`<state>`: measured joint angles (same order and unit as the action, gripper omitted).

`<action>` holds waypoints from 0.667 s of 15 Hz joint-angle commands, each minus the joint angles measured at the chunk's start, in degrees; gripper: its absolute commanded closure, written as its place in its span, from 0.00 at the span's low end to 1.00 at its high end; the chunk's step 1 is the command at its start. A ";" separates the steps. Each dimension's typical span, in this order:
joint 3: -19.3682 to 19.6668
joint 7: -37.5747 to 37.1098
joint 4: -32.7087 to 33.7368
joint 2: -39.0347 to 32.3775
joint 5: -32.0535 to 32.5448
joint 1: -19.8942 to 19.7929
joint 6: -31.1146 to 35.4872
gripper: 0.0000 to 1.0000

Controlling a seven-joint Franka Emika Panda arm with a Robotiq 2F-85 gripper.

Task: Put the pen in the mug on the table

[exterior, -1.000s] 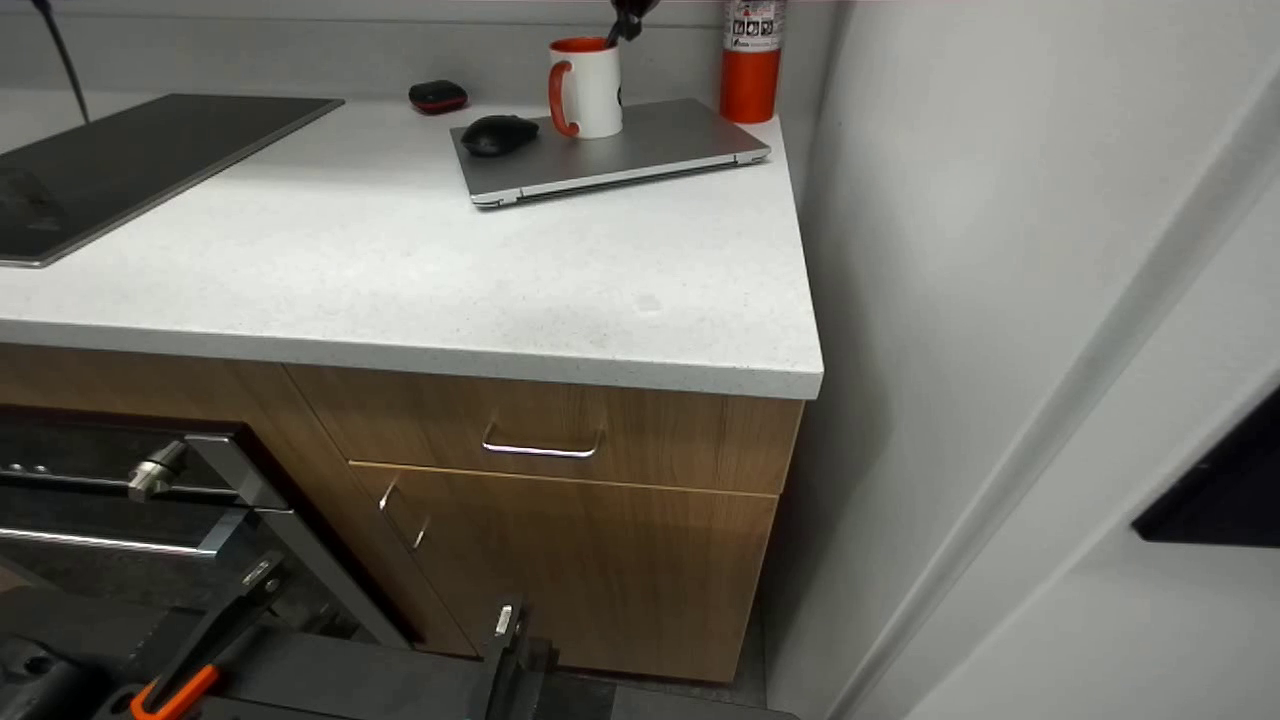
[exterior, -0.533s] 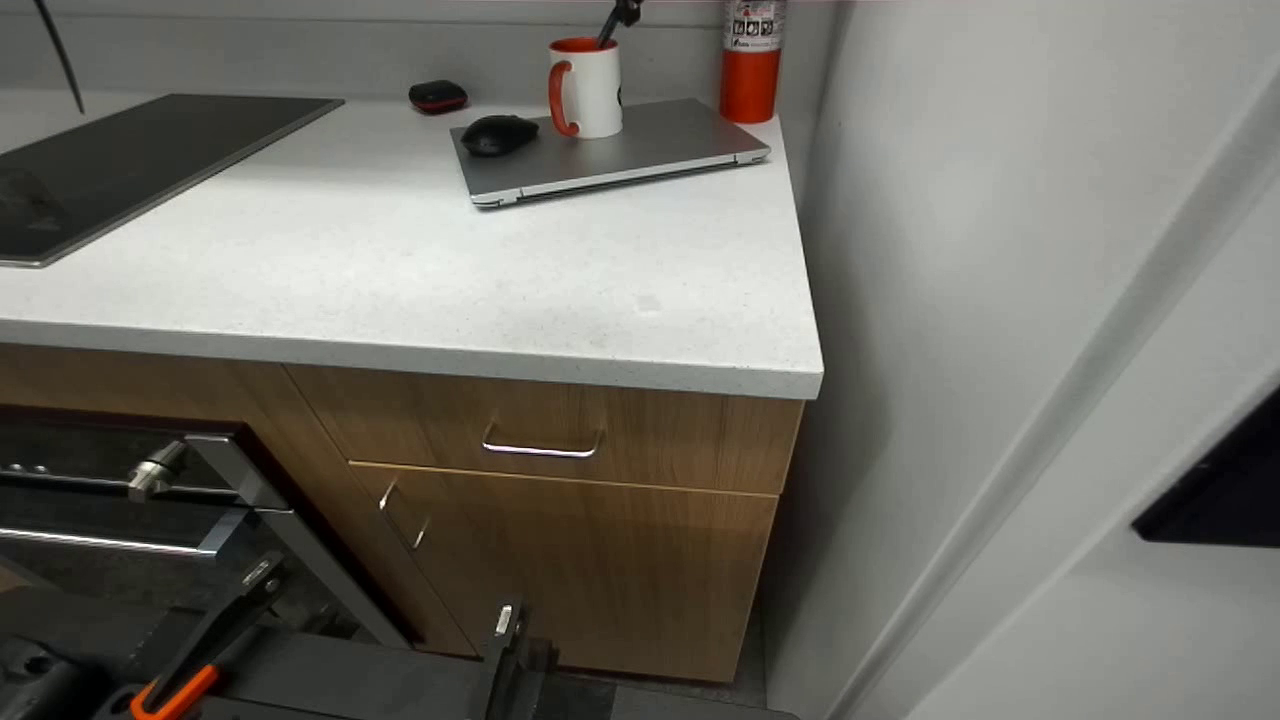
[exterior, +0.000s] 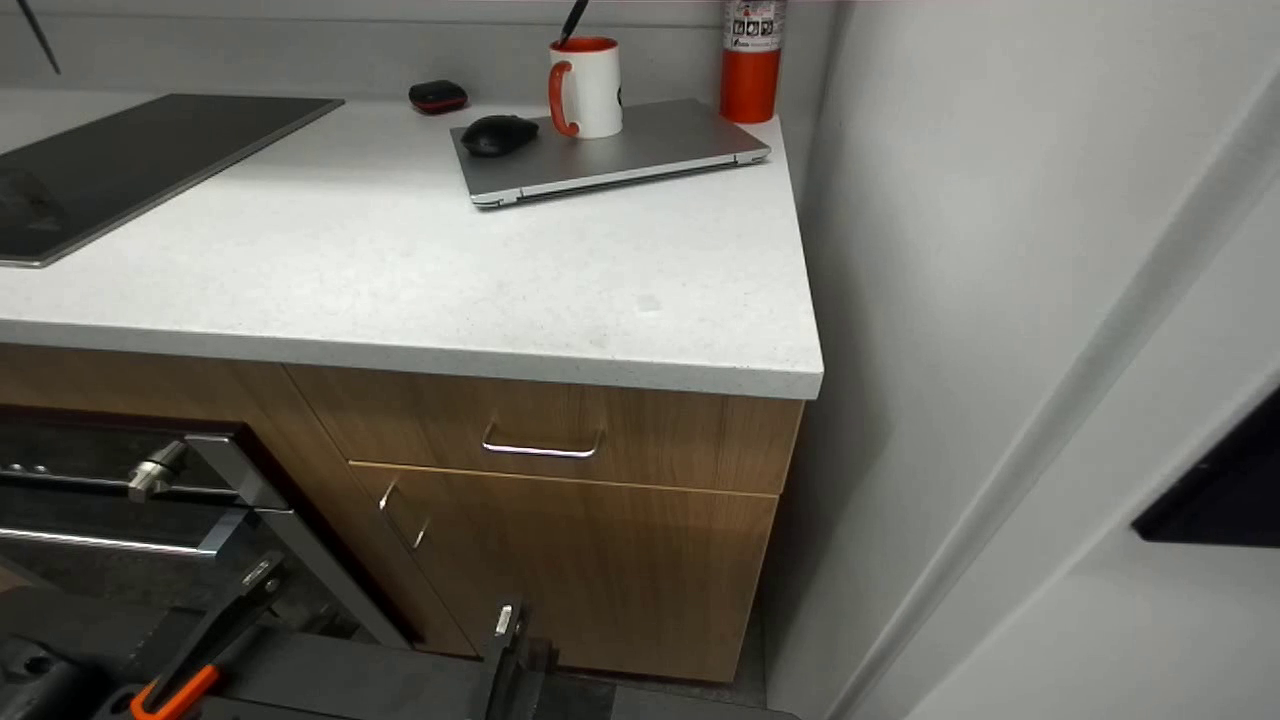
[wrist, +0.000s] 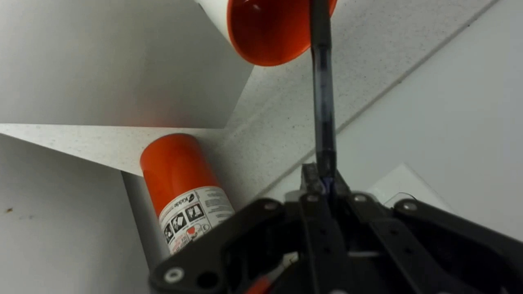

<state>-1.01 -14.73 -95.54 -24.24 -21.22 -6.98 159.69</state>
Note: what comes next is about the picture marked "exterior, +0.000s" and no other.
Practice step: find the dark blue pen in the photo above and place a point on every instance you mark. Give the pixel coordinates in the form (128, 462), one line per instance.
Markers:
(575, 20)

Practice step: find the kitchen base cabinet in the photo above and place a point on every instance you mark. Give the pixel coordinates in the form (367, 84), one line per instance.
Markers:
(602, 573)

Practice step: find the closed grey laptop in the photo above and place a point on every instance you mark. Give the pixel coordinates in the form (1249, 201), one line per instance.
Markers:
(641, 142)

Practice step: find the black computer mouse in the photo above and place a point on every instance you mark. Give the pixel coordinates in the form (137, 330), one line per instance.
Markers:
(503, 132)

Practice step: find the orange and white bottle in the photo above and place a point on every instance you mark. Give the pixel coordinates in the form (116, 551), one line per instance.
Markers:
(749, 82)

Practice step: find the small black case red rim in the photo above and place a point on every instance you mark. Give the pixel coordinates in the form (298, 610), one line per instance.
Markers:
(438, 98)

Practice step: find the silver clamp screw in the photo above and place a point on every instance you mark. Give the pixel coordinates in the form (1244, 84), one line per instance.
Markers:
(152, 468)

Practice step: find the black glass cooktop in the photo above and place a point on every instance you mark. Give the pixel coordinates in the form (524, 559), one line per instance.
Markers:
(135, 165)

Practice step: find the black metal frame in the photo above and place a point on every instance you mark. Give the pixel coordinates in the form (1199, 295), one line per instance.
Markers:
(255, 500)

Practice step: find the black wall panel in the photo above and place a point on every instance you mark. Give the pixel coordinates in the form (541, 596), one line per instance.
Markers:
(1224, 492)

